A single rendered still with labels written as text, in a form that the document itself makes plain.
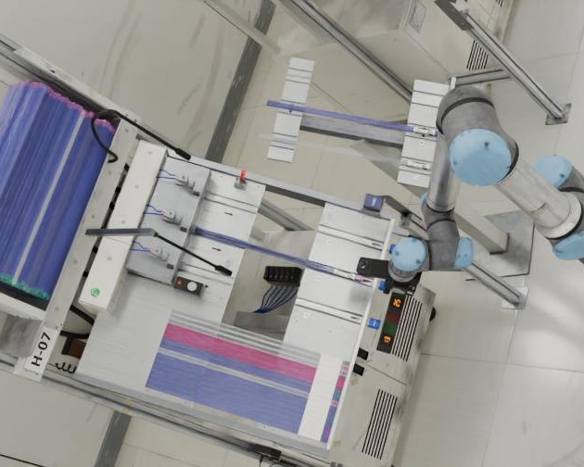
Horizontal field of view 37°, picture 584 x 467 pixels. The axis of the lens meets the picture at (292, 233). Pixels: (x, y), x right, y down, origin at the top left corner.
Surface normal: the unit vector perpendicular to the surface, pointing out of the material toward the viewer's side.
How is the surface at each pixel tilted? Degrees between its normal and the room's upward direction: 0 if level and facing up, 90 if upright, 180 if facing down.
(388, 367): 90
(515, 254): 0
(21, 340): 0
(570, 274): 0
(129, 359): 44
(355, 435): 90
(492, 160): 82
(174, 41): 90
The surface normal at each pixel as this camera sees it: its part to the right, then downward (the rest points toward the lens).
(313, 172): -0.67, -0.40
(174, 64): 0.69, 0.00
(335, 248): 0.00, -0.29
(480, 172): 0.00, 0.73
